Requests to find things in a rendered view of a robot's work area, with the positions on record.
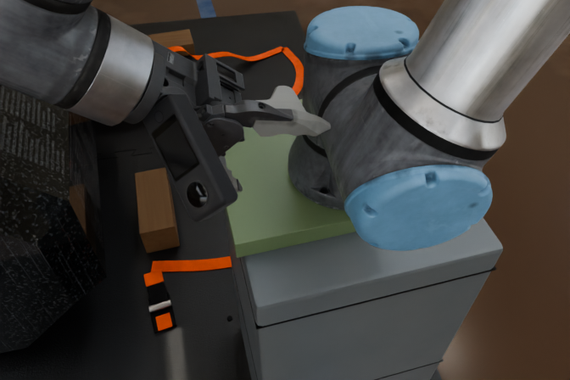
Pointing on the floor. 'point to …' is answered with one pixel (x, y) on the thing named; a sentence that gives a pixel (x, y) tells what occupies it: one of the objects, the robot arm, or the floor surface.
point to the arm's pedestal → (357, 305)
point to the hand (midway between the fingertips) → (285, 165)
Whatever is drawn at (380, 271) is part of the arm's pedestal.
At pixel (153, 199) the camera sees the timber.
